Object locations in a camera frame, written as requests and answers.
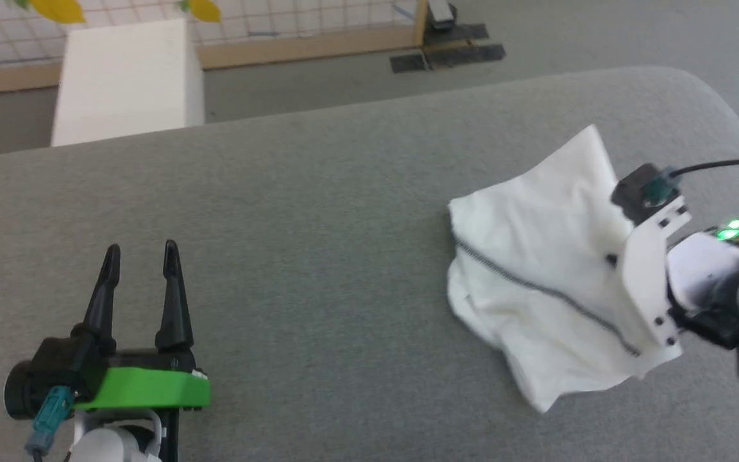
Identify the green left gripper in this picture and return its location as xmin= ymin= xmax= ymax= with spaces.
xmin=39 ymin=240 xmax=212 ymax=413

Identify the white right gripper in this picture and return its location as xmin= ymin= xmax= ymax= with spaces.
xmin=623 ymin=196 xmax=693 ymax=362

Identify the white long-sleeve shirt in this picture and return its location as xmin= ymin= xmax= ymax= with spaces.
xmin=446 ymin=124 xmax=684 ymax=415

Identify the white box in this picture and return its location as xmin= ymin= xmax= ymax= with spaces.
xmin=51 ymin=18 xmax=205 ymax=148

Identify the black floor tape patch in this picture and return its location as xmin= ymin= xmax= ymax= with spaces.
xmin=390 ymin=24 xmax=506 ymax=73

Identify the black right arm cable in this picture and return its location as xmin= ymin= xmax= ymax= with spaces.
xmin=665 ymin=157 xmax=739 ymax=182

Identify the wooden frame wire fence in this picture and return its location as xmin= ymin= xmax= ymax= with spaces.
xmin=0 ymin=0 xmax=429 ymax=97

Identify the grey metal panel bracket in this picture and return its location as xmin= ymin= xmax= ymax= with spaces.
xmin=427 ymin=0 xmax=459 ymax=31

